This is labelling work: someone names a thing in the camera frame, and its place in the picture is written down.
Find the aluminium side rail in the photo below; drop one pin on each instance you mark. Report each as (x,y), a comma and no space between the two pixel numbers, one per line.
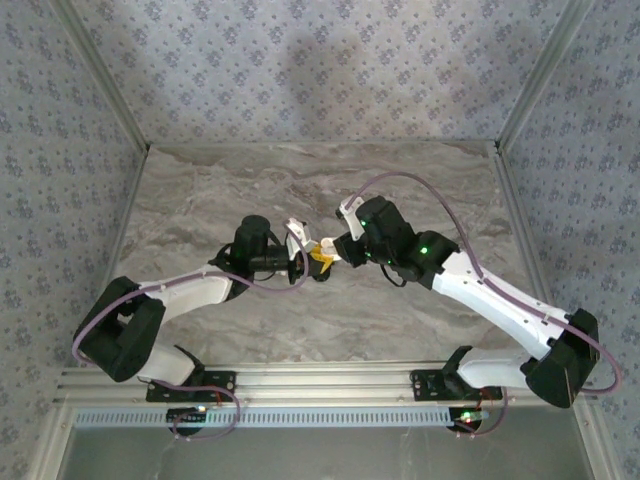
(117,250)
(515,200)

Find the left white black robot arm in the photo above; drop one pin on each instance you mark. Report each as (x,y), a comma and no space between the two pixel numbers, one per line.
(190,290)

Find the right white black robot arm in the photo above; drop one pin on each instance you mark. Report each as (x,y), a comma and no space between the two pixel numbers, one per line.
(500,300)

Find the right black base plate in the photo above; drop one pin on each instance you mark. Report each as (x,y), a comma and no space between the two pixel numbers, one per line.
(425,390)

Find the aluminium mounting rail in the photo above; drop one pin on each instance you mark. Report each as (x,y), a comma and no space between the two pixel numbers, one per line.
(325,385)

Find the aluminium frame post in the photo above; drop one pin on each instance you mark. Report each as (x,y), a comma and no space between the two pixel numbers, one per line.
(107,75)
(537,75)

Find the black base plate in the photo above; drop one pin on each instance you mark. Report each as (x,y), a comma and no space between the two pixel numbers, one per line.
(425,390)
(227,380)

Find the black controller board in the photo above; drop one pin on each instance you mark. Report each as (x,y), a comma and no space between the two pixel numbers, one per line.
(185,414)
(465,425)

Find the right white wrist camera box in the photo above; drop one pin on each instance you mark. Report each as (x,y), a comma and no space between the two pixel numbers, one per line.
(352,222)

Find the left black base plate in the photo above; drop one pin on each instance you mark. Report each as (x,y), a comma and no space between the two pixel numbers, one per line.
(227,380)

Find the thin aluminium edge strip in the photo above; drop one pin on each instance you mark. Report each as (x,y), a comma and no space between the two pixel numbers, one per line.
(320,143)

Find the aluminium frame leg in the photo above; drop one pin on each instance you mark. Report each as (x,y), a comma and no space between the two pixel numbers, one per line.
(54,445)
(590,420)

